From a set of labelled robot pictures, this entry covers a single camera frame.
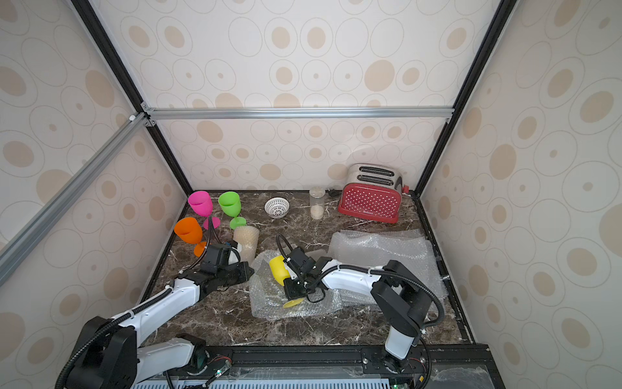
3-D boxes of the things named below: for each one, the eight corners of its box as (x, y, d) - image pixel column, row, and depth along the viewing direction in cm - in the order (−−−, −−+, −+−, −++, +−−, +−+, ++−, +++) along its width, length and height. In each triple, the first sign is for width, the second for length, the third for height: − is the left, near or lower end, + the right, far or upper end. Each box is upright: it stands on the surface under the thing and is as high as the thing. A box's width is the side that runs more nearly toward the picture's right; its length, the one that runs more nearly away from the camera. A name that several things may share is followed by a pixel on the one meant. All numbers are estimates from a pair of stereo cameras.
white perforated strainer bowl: (265, 218, 112) (263, 211, 108) (267, 204, 118) (266, 197, 114) (288, 218, 112) (287, 211, 108) (289, 204, 118) (288, 197, 114)
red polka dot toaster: (339, 215, 113) (343, 187, 99) (347, 187, 125) (351, 157, 111) (395, 227, 109) (407, 198, 95) (397, 196, 121) (408, 167, 107)
